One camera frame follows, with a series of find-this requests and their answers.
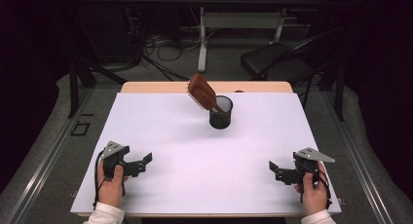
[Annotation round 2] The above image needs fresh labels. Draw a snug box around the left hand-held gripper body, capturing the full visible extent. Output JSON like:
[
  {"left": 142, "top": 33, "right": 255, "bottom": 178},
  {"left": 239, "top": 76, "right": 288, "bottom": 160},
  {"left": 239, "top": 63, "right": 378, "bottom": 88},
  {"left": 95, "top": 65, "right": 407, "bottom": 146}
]
[{"left": 101, "top": 140, "right": 131, "bottom": 179}]

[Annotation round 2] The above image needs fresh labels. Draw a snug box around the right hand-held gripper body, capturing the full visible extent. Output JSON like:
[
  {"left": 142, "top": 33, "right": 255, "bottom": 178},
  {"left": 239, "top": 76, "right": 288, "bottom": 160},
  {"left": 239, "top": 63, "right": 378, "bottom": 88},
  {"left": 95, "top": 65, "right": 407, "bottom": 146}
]
[{"left": 289, "top": 147, "right": 336, "bottom": 186}]

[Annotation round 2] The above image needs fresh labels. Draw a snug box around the black mesh pen cup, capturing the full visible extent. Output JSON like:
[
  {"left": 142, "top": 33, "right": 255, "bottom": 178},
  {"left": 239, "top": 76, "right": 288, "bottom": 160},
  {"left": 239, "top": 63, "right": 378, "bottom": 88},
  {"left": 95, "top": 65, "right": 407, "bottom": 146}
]
[{"left": 208, "top": 94, "right": 234, "bottom": 131}]

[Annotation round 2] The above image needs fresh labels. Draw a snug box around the brown wooden scoop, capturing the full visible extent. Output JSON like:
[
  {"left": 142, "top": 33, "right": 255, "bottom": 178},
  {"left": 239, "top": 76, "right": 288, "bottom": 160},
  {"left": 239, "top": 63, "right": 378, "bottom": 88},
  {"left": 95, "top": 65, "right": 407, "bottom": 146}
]
[{"left": 187, "top": 72, "right": 228, "bottom": 116}]

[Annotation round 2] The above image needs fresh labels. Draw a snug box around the person's left hand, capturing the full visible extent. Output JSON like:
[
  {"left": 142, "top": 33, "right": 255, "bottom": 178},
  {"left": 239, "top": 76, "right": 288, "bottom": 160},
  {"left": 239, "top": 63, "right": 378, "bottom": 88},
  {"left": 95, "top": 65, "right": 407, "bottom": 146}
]
[{"left": 96, "top": 159, "right": 129, "bottom": 208}]

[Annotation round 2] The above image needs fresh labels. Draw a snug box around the person's right hand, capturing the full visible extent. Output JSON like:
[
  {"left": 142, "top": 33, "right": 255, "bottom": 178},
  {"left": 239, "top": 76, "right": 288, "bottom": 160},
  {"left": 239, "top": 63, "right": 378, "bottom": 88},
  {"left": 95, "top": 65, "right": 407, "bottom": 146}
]
[{"left": 294, "top": 161, "right": 329, "bottom": 216}]

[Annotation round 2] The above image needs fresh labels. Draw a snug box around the black metal stand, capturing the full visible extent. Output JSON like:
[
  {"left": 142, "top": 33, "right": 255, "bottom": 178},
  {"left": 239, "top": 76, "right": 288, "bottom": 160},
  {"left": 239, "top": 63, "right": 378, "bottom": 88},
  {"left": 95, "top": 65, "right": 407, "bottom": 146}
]
[{"left": 66, "top": 9, "right": 128, "bottom": 119}]

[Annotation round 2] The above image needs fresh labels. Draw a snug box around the black folding chair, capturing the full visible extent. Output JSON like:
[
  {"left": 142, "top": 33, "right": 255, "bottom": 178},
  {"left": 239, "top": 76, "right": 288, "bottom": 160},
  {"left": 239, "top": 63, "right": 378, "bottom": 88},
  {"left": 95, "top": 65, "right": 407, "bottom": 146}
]
[{"left": 240, "top": 27, "right": 345, "bottom": 108}]

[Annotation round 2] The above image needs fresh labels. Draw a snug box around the white desk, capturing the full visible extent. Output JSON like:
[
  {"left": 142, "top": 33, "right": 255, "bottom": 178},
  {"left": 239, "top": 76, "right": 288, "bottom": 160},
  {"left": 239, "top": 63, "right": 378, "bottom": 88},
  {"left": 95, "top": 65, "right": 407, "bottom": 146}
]
[{"left": 178, "top": 0, "right": 327, "bottom": 73}]

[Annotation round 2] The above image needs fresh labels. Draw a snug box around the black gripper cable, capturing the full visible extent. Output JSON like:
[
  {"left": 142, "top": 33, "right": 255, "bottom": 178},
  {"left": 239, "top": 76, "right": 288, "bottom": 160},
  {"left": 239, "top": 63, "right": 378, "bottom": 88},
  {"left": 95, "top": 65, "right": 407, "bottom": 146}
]
[
  {"left": 317, "top": 169, "right": 334, "bottom": 209},
  {"left": 93, "top": 150, "right": 109, "bottom": 210}
]

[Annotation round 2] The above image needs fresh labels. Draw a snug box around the metal floor rail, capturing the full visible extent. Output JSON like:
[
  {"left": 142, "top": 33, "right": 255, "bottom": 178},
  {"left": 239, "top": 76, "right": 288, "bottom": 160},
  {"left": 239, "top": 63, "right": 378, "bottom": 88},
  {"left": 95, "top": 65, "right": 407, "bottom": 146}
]
[
  {"left": 319, "top": 87, "right": 394, "bottom": 224},
  {"left": 6, "top": 87, "right": 95, "bottom": 224}
]

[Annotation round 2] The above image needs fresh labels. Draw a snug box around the bundle of floor cables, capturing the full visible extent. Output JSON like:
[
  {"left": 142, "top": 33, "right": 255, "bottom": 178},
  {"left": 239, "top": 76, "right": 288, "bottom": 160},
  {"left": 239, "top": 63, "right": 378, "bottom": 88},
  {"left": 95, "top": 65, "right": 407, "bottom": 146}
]
[{"left": 130, "top": 6, "right": 215, "bottom": 82}]

